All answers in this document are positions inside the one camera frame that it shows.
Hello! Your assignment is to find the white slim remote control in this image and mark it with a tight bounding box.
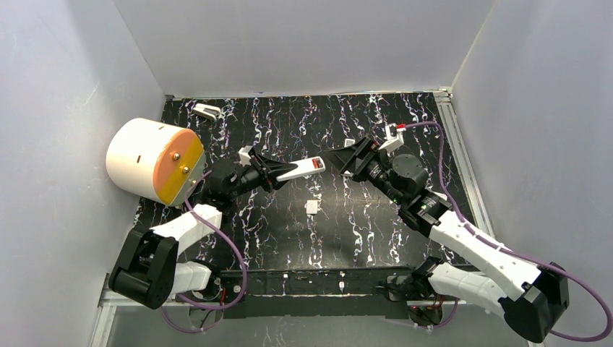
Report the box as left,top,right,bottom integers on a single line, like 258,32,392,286
277,156,326,182

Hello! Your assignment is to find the small white cover piece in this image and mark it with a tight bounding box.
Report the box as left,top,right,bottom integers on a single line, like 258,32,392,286
305,200,320,215

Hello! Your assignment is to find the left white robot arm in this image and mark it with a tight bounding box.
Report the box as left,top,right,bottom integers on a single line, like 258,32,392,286
108,146,325,310

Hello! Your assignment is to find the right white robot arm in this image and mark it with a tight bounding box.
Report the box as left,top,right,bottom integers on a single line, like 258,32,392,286
322,137,569,343

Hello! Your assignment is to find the small white clip object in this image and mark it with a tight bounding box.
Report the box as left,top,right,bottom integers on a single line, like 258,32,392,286
192,103,222,121

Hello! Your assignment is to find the white drum orange lid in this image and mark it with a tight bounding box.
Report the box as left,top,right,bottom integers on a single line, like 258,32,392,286
106,118,206,207

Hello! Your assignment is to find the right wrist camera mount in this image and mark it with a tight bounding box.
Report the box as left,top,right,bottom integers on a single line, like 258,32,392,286
380,123,406,154

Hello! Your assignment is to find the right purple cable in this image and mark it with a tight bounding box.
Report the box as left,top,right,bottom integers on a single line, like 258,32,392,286
397,121,613,344

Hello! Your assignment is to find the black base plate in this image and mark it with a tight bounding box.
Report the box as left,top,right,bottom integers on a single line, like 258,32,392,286
174,267,460,321

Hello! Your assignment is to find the aluminium frame rail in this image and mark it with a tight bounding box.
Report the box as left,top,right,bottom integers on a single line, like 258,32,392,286
90,267,457,346

